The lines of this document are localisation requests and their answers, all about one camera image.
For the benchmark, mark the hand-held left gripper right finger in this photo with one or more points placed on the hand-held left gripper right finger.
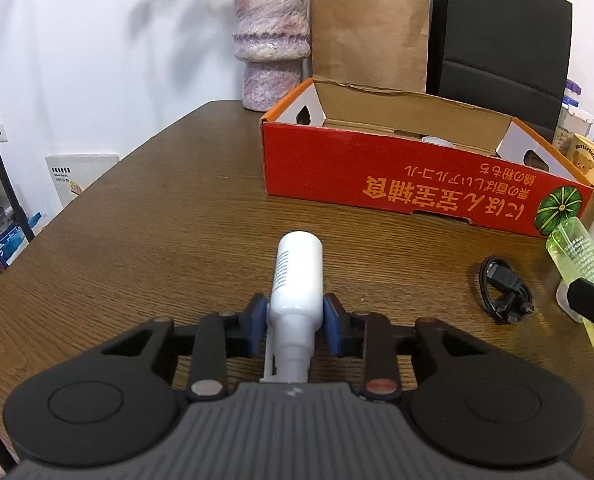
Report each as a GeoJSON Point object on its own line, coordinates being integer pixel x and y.
{"type": "Point", "coordinates": [334, 325]}

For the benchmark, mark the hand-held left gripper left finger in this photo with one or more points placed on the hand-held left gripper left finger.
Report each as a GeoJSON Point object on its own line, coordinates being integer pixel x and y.
{"type": "Point", "coordinates": [259, 325]}

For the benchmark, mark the green spray bottle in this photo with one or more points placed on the green spray bottle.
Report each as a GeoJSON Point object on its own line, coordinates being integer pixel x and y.
{"type": "Point", "coordinates": [577, 255]}

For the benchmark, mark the white spray bottle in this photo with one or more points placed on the white spray bottle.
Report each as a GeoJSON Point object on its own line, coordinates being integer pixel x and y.
{"type": "Point", "coordinates": [297, 280]}

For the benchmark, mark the red cardboard box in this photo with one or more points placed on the red cardboard box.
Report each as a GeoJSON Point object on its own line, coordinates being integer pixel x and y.
{"type": "Point", "coordinates": [402, 185]}

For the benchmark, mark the yellow bear mug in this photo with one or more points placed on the yellow bear mug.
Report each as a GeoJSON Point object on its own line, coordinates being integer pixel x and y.
{"type": "Point", "coordinates": [589, 162]}

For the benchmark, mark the clear oats container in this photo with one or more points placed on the clear oats container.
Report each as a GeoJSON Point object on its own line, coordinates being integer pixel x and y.
{"type": "Point", "coordinates": [572, 127]}

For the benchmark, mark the jar with purple lid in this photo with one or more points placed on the jar with purple lid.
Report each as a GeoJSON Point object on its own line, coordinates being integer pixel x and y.
{"type": "Point", "coordinates": [571, 92]}

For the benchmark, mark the white board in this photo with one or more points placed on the white board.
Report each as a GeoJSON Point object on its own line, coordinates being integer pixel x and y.
{"type": "Point", "coordinates": [79, 180]}

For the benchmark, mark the blue paper packages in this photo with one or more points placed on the blue paper packages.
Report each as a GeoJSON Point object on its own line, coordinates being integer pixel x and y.
{"type": "Point", "coordinates": [12, 240]}

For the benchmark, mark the black paper bag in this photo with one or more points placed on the black paper bag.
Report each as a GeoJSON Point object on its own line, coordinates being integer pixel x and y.
{"type": "Point", "coordinates": [502, 45]}

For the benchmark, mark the purple marbled vase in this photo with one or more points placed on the purple marbled vase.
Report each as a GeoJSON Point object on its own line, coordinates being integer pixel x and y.
{"type": "Point", "coordinates": [269, 45]}

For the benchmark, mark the brown paper bag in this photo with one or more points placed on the brown paper bag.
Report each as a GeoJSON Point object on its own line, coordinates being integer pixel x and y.
{"type": "Point", "coordinates": [372, 35]}

